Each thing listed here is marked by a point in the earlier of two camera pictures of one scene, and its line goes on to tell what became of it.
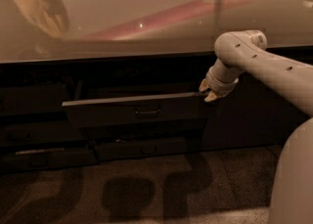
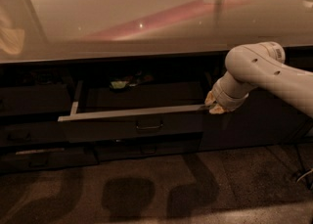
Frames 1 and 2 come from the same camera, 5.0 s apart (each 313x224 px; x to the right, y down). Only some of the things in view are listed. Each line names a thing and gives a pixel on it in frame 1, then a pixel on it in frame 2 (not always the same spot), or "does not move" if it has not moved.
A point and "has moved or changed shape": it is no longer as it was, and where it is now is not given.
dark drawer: (45, 99) does not move
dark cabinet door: (257, 112) does not move
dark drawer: (49, 158) does not move
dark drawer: (135, 104) has moved or changed shape
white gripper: (220, 85) to (226, 99)
